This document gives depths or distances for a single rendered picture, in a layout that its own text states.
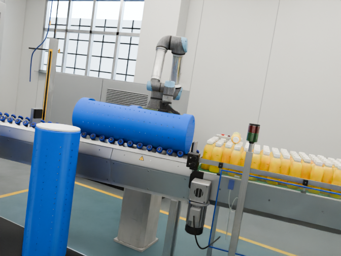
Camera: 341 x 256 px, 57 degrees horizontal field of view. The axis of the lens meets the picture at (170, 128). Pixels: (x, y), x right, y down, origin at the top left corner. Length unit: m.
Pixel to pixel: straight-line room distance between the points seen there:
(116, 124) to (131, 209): 0.87
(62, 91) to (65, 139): 2.87
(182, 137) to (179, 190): 0.38
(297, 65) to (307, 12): 0.72
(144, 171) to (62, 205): 0.58
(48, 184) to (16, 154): 0.76
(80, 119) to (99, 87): 2.08
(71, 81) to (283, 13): 3.15
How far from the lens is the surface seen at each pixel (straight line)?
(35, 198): 2.22
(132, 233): 2.90
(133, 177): 2.32
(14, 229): 2.84
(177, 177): 2.18
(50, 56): 3.13
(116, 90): 4.28
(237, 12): 5.13
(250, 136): 1.81
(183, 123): 2.14
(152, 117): 2.20
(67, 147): 2.11
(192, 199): 1.96
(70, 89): 4.81
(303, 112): 4.73
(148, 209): 2.78
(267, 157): 2.08
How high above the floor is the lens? 1.34
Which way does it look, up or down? 6 degrees down
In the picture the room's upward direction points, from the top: 9 degrees clockwise
